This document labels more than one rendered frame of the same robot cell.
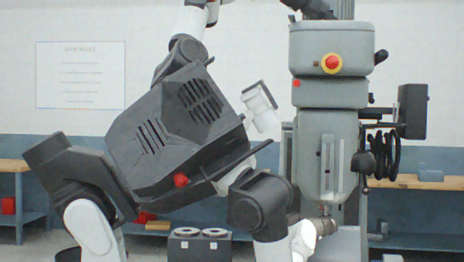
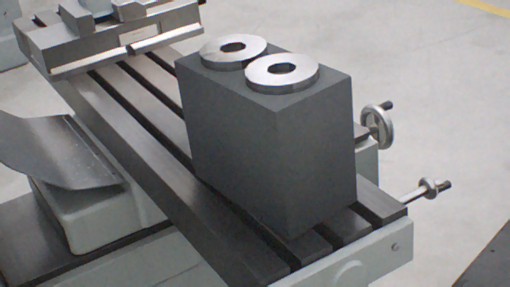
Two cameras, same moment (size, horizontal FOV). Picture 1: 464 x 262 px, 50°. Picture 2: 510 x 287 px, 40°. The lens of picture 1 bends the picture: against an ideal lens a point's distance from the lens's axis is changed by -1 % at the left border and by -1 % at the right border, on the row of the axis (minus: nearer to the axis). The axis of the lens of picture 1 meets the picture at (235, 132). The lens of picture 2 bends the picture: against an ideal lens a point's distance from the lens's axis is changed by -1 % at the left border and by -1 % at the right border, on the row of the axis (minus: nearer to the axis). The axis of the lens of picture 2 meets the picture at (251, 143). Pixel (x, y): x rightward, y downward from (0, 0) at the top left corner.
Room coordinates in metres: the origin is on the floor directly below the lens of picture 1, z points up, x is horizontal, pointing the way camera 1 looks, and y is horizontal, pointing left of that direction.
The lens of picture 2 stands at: (2.26, 0.76, 1.55)
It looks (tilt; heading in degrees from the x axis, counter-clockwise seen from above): 31 degrees down; 235
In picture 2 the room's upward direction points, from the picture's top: 8 degrees counter-clockwise
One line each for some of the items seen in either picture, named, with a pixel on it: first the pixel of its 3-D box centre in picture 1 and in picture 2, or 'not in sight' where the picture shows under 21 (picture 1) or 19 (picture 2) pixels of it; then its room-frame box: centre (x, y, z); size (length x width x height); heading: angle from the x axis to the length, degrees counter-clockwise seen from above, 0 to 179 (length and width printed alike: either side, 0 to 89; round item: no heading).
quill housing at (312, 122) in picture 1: (326, 154); not in sight; (1.71, -0.31, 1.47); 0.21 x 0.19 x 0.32; 82
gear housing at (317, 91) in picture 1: (328, 93); not in sight; (1.75, -0.32, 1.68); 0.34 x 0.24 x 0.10; 172
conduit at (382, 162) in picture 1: (375, 154); not in sight; (1.94, -0.55, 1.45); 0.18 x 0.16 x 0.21; 172
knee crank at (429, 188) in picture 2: not in sight; (414, 194); (1.21, -0.09, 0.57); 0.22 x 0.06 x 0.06; 172
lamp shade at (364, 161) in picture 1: (363, 161); not in sight; (1.47, -0.37, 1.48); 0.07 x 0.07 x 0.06
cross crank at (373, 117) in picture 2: not in sight; (365, 131); (1.22, -0.24, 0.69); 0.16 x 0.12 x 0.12; 172
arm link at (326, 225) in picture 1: (313, 228); not in sight; (1.63, -0.26, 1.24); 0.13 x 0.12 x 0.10; 58
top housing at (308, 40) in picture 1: (329, 54); not in sight; (1.72, -0.31, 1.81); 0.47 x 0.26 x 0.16; 172
